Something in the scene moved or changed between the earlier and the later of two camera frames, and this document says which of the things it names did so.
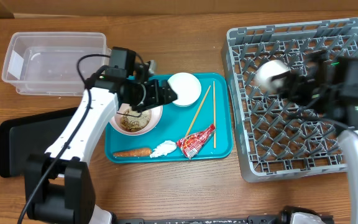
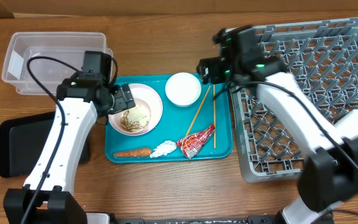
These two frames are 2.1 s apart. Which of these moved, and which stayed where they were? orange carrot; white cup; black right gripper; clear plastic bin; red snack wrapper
Moved: white cup; black right gripper
Stayed: red snack wrapper; orange carrot; clear plastic bin
